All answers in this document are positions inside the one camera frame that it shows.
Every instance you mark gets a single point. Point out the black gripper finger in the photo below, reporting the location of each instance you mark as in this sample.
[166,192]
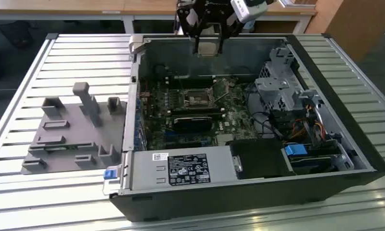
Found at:
[221,44]
[195,43]

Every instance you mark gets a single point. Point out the silver CPU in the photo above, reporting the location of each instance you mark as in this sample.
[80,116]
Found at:
[209,51]

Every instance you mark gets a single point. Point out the black RAM slot bank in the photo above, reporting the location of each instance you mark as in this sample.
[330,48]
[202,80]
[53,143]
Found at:
[195,81]
[195,112]

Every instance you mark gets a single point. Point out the white paper stack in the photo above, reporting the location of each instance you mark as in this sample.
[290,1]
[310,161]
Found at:
[287,2]

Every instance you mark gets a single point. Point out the silver drive cage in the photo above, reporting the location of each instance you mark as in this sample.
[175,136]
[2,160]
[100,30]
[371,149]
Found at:
[275,96]

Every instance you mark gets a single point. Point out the green motherboard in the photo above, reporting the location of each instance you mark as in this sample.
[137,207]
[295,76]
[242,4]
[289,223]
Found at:
[237,120]

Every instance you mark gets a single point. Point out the black expansion card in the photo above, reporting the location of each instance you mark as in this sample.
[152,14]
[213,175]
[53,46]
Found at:
[191,124]

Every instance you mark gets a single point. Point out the silver chipset heatsink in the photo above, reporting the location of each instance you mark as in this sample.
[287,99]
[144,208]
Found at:
[225,139]

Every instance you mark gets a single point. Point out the wooden cabinet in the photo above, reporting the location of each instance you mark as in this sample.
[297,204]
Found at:
[355,24]

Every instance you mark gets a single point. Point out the wooden desk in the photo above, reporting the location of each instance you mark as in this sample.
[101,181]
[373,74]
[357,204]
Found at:
[50,6]

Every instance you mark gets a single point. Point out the black fan shroud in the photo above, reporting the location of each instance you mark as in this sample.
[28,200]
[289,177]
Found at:
[259,158]

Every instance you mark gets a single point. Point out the blue disk carrier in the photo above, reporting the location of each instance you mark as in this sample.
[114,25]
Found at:
[294,151]

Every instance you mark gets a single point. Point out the grey parts rack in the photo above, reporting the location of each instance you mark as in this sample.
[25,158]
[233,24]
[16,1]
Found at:
[76,134]

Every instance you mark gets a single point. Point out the silver power supply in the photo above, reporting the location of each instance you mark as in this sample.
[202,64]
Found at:
[146,168]

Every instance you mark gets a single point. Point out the green RAM stick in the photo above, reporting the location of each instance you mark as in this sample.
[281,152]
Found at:
[70,146]

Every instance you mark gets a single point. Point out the blue case release latch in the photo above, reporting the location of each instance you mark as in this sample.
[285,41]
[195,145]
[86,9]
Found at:
[109,174]

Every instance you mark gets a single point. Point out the black PC case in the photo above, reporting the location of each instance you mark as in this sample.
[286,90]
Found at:
[211,202]

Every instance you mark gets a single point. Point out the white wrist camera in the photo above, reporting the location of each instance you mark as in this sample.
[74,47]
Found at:
[243,10]

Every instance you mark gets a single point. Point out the grey case corner bracket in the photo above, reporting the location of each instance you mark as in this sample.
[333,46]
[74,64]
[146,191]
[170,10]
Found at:
[136,44]

